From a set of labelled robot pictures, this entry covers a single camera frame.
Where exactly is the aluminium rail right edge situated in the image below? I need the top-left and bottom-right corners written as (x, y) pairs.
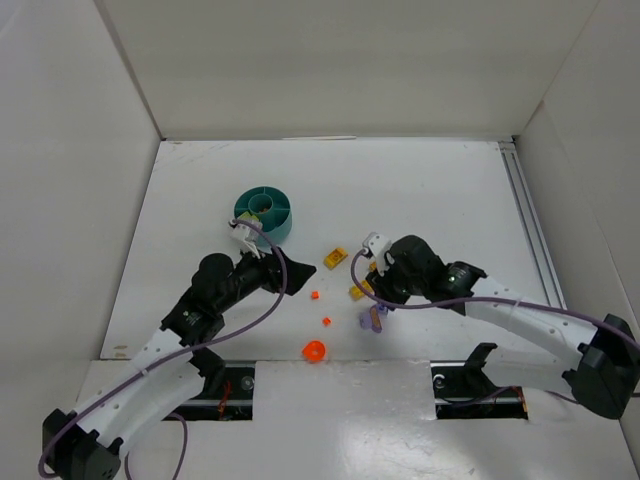
top-left (498, 141), bottom-right (566, 308)

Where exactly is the yellow lego near container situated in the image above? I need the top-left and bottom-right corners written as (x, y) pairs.
top-left (323, 247), bottom-right (348, 270)

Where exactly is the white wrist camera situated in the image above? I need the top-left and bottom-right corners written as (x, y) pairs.
top-left (362, 232), bottom-right (395, 276)
top-left (229, 218), bottom-right (262, 258)

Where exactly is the light green square lego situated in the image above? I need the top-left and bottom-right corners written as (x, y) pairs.
top-left (237, 211), bottom-right (262, 227)

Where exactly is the purple square lego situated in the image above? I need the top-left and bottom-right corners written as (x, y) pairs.
top-left (359, 309), bottom-right (384, 333)

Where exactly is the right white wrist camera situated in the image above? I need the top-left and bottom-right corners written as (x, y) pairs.
top-left (362, 232), bottom-right (395, 276)

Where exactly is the teal round divided container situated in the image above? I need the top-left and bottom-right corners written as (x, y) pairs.
top-left (234, 186), bottom-right (293, 245)

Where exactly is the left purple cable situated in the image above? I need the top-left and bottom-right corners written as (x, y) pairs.
top-left (37, 219), bottom-right (289, 480)

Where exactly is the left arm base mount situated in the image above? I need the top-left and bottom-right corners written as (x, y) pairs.
top-left (166, 360), bottom-right (256, 422)

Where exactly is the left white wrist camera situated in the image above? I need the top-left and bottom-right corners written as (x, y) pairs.
top-left (229, 218), bottom-right (262, 258)

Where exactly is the yellow long lego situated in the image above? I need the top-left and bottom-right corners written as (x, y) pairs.
top-left (348, 280), bottom-right (374, 301)

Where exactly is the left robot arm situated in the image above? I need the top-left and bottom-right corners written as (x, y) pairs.
top-left (38, 248), bottom-right (317, 479)

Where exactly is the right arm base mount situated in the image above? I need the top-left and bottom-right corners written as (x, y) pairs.
top-left (431, 343), bottom-right (528, 420)

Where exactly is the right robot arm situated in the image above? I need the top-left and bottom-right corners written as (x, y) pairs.
top-left (358, 232), bottom-right (639, 420)

